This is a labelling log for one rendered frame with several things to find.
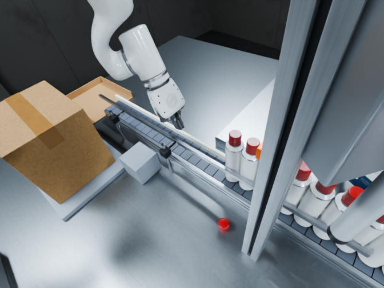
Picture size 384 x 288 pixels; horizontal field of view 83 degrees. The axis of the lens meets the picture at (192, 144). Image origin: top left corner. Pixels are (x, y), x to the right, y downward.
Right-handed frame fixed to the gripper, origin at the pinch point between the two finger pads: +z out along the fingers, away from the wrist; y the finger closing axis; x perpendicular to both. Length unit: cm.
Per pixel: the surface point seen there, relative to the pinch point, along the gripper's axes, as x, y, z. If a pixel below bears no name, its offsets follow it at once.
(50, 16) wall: 218, 49, -71
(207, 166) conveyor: -8.9, -2.5, 15.5
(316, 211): -44.4, -2.8, 17.7
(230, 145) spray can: -23.2, -2.0, 2.9
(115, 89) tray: 66, 11, -8
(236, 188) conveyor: -21.1, -3.8, 20.1
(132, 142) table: 27.4, -8.9, 7.0
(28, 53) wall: 231, 12, -51
